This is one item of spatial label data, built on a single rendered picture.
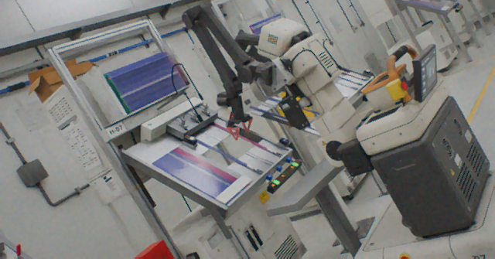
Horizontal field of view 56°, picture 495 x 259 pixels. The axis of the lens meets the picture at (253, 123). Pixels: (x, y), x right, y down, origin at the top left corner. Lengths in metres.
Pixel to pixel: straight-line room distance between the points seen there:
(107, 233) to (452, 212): 2.96
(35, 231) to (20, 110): 0.97
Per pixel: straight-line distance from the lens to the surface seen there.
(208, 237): 2.63
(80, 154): 2.97
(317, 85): 2.13
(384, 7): 6.93
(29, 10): 4.68
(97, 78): 2.74
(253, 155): 2.72
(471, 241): 1.98
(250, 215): 2.87
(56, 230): 4.02
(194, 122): 2.84
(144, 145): 2.72
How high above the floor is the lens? 1.18
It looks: 4 degrees down
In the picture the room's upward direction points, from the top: 30 degrees counter-clockwise
